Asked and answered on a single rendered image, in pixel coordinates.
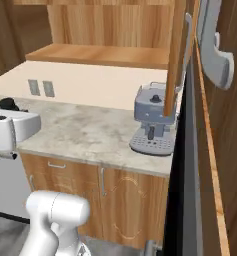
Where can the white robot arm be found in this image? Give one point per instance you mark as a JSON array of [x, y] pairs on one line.
[[53, 210]]

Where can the wooden upper cabinet door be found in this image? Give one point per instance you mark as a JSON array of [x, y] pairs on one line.
[[175, 56]]

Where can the open wooden upper cabinet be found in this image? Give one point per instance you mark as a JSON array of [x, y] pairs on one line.
[[106, 36]]

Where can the grey coffee machine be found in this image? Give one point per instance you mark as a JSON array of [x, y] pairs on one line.
[[150, 106]]

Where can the wooden drawer front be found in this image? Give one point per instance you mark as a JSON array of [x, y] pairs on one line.
[[80, 166]]

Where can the wooden lower cupboard door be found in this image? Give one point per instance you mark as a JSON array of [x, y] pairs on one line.
[[73, 185], [133, 206]]

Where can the black round object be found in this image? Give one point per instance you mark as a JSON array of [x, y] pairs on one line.
[[8, 104]]

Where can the tall wooden panel door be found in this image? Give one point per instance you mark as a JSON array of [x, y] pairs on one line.
[[228, 160]]

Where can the grey dishwasher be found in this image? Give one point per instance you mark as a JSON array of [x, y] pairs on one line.
[[6, 186]]

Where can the grey wall outlet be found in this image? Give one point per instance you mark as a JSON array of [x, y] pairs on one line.
[[33, 87], [48, 89]]

